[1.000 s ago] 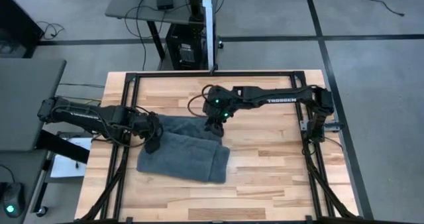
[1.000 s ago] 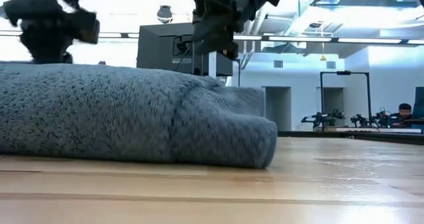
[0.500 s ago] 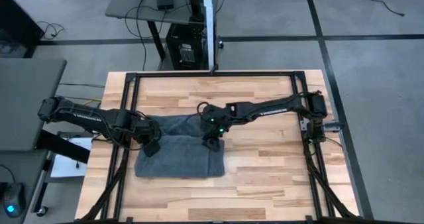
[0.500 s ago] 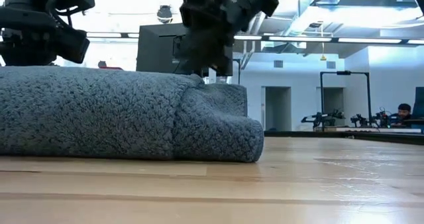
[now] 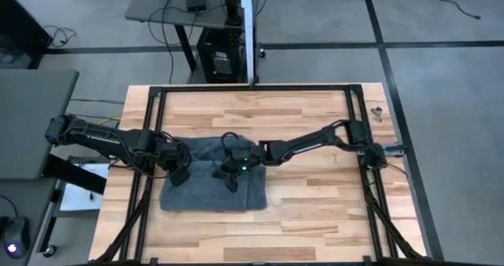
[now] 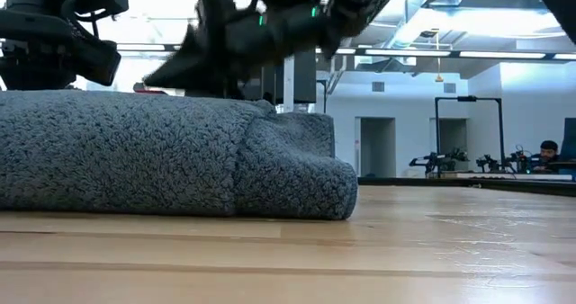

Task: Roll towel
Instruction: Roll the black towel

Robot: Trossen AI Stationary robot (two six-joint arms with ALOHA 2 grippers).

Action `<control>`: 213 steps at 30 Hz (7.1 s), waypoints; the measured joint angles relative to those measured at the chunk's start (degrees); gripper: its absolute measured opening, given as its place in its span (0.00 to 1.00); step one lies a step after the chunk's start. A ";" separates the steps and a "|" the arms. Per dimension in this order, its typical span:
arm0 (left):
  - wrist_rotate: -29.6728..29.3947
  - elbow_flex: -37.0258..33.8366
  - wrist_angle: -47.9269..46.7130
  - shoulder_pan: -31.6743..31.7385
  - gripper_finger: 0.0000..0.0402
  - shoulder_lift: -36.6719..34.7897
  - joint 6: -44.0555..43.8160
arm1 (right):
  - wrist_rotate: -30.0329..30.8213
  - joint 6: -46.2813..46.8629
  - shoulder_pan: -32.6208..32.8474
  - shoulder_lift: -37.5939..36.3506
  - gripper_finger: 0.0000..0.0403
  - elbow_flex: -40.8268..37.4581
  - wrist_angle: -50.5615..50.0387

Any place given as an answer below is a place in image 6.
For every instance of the background workbench top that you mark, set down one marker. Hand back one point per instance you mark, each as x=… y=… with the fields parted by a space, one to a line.
x=504 y=176

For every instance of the background black robot arm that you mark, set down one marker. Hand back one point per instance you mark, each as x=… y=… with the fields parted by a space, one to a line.
x=504 y=161
x=441 y=160

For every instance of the white vertical post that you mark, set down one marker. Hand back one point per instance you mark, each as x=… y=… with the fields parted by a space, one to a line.
x=288 y=86

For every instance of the grey terry towel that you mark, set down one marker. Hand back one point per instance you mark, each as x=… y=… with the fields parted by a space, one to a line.
x=157 y=155

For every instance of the black background rig frame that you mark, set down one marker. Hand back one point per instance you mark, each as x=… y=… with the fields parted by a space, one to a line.
x=468 y=99

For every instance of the blue chair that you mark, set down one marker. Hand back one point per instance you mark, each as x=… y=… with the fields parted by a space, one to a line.
x=569 y=142

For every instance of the black aluminium table frame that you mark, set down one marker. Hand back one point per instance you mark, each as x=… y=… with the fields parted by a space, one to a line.
x=472 y=185

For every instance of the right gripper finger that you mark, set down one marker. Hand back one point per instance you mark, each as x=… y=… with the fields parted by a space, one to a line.
x=211 y=70

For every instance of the yellow hanging pendant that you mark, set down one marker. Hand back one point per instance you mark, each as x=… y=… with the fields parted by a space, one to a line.
x=438 y=77

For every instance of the red box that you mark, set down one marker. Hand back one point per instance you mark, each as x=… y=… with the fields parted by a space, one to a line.
x=150 y=89

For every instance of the black computer monitor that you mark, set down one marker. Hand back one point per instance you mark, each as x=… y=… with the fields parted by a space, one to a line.
x=303 y=79

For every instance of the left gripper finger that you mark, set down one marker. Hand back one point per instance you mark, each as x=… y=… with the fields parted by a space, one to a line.
x=96 y=61

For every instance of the person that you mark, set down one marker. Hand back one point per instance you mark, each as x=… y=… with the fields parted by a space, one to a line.
x=548 y=153

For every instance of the ceiling light strip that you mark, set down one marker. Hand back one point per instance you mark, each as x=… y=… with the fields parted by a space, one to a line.
x=141 y=47
x=450 y=53

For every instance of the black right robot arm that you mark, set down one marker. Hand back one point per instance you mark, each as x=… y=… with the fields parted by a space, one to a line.
x=558 y=2

